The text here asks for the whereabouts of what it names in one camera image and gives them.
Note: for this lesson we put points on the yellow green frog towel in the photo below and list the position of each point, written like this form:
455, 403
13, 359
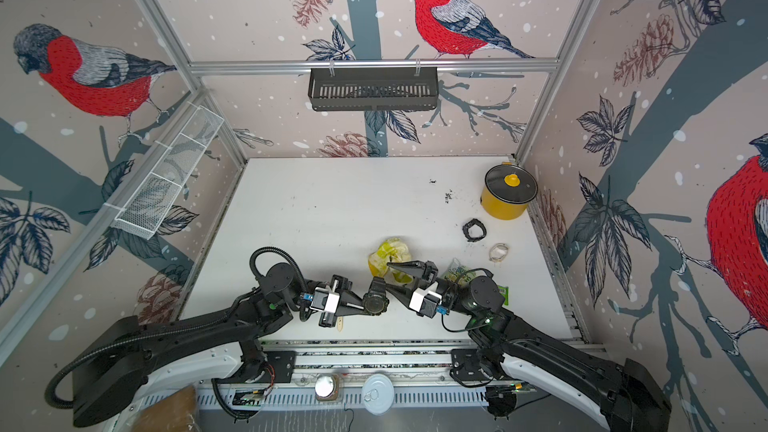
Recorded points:
391, 250

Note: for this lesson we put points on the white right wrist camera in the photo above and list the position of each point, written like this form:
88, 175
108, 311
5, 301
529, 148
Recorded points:
425, 302

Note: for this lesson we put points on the green snack packet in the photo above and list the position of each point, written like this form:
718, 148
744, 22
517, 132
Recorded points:
458, 273

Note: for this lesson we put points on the glass spice jar silver lid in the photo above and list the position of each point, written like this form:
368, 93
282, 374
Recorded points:
327, 388

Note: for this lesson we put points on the small green sachet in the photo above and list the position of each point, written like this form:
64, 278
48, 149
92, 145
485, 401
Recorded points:
504, 291

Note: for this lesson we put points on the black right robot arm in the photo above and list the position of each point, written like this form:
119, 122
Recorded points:
618, 397

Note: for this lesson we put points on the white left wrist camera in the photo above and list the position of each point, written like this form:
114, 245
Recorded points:
325, 300

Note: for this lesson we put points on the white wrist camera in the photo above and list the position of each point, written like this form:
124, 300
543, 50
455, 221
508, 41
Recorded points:
325, 300
425, 302

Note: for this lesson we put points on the cream strap analog watch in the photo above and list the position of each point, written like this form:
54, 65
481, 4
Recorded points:
498, 252

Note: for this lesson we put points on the black digital watch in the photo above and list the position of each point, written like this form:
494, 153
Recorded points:
474, 230
375, 301

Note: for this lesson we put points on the yellow pot with glass lid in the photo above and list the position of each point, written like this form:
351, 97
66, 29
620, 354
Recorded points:
508, 189

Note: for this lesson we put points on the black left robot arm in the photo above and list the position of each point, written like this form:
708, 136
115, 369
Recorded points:
221, 347

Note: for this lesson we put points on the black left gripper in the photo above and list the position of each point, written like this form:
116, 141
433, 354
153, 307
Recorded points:
337, 285

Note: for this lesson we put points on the white mesh wall shelf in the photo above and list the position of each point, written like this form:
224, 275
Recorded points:
151, 208

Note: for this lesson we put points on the black hanging wire basket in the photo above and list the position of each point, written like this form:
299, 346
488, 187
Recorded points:
374, 89

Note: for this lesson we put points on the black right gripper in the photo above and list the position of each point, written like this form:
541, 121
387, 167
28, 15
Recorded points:
424, 270

